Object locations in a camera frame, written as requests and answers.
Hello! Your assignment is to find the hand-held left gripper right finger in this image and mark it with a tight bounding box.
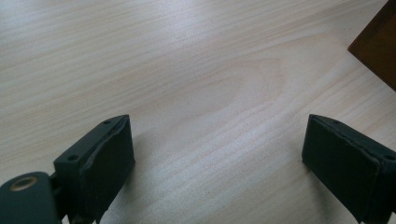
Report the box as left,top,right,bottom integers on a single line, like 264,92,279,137
301,113,396,224

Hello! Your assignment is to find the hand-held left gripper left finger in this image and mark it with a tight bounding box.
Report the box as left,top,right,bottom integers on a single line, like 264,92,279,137
52,114,136,224

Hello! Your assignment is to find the dark brown wooden board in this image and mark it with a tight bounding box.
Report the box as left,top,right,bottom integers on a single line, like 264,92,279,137
347,0,396,91

